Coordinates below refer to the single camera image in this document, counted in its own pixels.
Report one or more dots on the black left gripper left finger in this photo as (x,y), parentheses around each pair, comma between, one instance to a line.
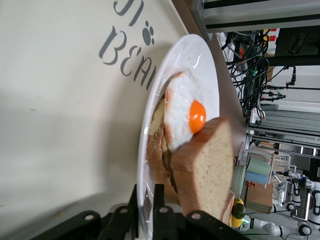
(125,220)

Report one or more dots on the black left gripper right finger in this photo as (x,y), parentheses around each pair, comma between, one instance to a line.
(162,220)

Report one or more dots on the white round plate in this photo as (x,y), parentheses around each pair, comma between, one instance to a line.
(200,75)

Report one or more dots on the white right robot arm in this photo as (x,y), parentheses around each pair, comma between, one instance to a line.
(265,227)

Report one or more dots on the wooden cutting board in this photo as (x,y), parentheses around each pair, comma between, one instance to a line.
(228,207)

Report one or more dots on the dark green avocado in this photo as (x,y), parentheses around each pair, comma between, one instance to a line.
(238,211)

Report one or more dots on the brown cardboard box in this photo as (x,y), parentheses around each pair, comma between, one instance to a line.
(260,197)

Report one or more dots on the light blue cup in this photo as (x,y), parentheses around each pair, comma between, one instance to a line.
(257,178)

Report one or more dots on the toy fried egg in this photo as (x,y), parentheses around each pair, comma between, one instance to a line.
(180,112)

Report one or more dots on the pale green cup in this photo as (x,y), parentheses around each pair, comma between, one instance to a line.
(258,166)

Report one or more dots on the cream bear print tray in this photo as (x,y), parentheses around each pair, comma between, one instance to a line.
(62,100)

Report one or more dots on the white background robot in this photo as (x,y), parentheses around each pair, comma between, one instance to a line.
(303,228)

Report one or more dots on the grey aluminium frame beam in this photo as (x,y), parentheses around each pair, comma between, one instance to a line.
(250,15)

